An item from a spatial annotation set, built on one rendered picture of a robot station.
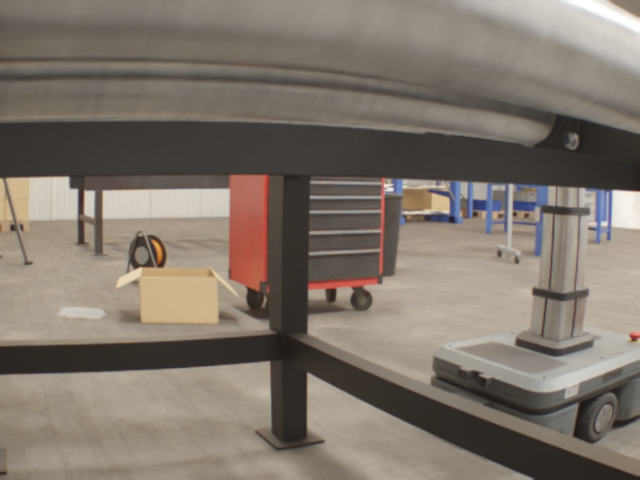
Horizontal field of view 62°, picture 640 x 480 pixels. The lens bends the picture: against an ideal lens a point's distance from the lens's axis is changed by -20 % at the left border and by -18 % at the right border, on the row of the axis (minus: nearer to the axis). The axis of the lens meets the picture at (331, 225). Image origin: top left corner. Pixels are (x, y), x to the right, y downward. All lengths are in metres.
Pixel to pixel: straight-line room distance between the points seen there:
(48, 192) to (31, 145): 10.49
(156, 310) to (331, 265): 0.97
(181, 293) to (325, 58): 2.90
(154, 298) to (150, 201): 8.11
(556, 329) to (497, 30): 1.51
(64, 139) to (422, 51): 0.24
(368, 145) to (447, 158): 0.08
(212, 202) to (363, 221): 8.27
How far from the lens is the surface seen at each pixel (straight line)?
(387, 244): 4.89
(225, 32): 0.29
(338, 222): 3.40
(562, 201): 1.81
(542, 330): 1.87
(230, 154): 0.45
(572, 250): 1.81
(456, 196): 11.27
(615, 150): 0.88
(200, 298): 3.20
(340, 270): 3.43
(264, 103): 0.62
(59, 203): 10.94
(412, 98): 0.69
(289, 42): 0.31
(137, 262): 4.38
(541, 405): 1.57
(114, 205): 11.09
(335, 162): 0.49
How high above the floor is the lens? 0.74
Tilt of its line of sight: 4 degrees down
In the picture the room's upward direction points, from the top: 1 degrees clockwise
